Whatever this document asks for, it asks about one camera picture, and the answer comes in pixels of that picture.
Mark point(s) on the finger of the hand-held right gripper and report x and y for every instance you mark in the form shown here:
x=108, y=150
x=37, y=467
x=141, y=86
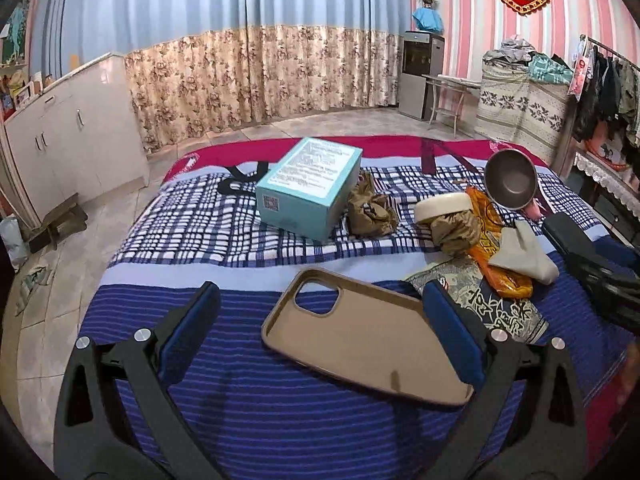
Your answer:
x=595, y=280
x=620, y=255

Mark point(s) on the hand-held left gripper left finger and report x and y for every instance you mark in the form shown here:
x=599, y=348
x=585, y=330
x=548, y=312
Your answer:
x=192, y=327

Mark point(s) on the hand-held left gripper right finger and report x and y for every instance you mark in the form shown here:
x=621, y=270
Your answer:
x=450, y=327

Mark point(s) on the patterned packet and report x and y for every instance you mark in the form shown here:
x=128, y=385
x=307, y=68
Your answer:
x=490, y=305

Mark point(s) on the grey cloth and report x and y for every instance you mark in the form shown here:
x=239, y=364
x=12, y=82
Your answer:
x=525, y=255

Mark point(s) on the orange plastic wrapper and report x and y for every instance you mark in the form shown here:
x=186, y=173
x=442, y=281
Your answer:
x=495, y=260

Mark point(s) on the beige tape roll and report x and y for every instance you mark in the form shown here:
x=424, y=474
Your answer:
x=442, y=206

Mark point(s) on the low cabinet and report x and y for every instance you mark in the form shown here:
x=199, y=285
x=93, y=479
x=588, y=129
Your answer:
x=615, y=205

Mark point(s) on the white lace cloth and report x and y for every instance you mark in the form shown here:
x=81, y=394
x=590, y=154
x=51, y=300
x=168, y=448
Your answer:
x=605, y=172

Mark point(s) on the beige phone case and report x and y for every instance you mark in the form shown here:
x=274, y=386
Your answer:
x=360, y=340

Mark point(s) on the red cartoon print board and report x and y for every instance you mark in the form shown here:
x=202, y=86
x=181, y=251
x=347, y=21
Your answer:
x=607, y=152

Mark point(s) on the pink metal mug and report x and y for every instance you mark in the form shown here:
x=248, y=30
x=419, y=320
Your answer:
x=510, y=180

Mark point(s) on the row of hanging clothes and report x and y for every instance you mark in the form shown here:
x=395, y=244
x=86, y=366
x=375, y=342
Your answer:
x=610, y=95

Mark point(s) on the crumpled floor cloth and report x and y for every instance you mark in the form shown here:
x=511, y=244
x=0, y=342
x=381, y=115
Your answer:
x=32, y=285

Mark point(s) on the wooden stool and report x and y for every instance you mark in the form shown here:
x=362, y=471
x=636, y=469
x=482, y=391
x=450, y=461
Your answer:
x=57, y=220

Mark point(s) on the patterned cloth covered appliance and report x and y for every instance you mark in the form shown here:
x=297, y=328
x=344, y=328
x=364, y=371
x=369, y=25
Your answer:
x=520, y=110

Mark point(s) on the teal cardboard box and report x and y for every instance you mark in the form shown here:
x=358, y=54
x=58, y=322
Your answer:
x=305, y=185

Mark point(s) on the pink hanging bag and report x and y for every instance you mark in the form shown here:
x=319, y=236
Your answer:
x=580, y=72

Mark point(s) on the teal plaid cloth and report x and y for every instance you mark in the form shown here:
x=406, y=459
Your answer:
x=550, y=70

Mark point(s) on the white plastic floor bag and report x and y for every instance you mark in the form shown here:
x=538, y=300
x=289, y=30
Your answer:
x=11, y=240

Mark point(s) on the metal clothes rack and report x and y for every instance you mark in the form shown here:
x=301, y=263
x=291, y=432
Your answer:
x=607, y=47

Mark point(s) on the white cabinet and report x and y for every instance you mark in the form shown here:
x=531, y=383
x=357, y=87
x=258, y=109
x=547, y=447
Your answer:
x=75, y=135

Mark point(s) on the grey clothes pile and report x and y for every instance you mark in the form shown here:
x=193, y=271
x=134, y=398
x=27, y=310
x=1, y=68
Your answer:
x=510, y=50

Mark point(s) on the small metal side table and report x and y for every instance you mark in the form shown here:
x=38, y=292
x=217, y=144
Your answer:
x=452, y=82

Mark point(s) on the grey water dispenser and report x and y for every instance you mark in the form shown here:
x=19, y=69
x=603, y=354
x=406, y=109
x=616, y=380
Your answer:
x=420, y=80

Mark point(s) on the blue and floral curtain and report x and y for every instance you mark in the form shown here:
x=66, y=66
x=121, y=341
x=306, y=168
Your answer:
x=225, y=60

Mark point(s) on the blue cloth covered bottle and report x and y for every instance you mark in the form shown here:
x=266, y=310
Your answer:
x=428, y=19

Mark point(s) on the small potted plant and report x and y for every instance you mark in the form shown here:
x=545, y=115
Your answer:
x=427, y=0

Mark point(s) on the green wall picture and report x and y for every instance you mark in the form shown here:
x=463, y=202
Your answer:
x=15, y=30

